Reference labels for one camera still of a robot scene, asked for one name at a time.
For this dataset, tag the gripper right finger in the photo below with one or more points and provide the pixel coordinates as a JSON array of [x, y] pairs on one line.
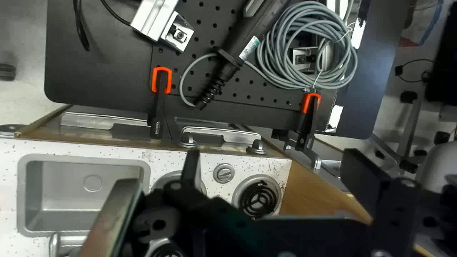
[[380, 200]]

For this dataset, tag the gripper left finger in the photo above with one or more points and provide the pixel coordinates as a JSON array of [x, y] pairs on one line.
[[110, 219]]

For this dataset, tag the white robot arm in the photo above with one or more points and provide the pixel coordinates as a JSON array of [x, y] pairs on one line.
[[440, 165]]

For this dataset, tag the grey toy sink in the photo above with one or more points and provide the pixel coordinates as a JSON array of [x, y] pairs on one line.
[[71, 195]]

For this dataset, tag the white speckled toy counter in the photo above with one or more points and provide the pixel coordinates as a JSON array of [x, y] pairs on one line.
[[94, 149]]

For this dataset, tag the grey round toy knob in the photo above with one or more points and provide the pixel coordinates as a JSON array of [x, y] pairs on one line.
[[223, 173]]

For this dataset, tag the black flat panel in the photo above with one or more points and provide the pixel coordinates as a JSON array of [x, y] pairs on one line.
[[371, 66]]

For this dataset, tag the black perforated pegboard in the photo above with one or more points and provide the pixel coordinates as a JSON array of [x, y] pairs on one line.
[[119, 72]]

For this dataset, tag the long aluminium extrusion bar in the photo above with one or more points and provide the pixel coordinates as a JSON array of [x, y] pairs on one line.
[[159, 22]]

